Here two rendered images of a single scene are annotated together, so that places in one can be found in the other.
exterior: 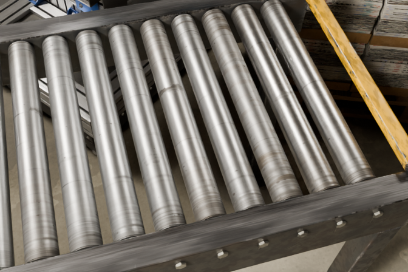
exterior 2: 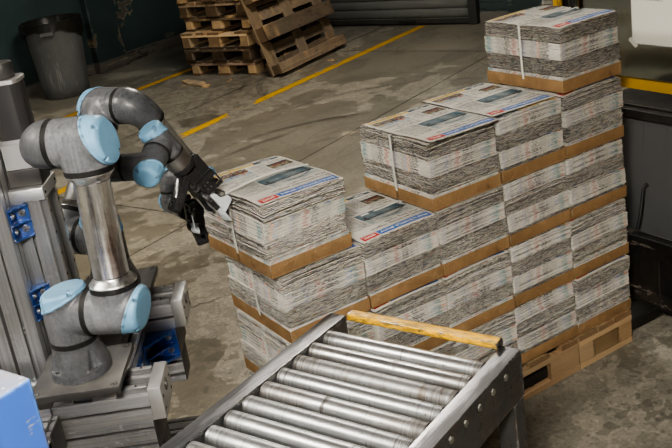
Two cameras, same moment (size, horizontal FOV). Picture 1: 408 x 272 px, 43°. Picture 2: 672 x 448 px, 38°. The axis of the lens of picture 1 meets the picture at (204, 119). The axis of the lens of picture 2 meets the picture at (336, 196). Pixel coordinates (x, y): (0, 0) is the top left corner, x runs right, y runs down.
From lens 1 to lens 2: 152 cm
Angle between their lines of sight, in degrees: 42
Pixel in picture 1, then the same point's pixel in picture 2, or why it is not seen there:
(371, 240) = (515, 419)
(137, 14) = (251, 385)
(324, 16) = (371, 317)
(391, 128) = (470, 336)
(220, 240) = (444, 429)
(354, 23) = not seen: hidden behind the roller
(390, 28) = not seen: hidden behind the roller
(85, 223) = not seen: outside the picture
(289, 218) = (467, 400)
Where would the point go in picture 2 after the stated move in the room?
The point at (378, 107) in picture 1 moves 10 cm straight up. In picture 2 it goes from (453, 333) to (449, 296)
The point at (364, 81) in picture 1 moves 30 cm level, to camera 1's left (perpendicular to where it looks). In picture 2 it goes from (432, 328) to (335, 378)
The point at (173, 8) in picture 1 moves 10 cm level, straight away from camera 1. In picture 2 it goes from (270, 369) to (246, 357)
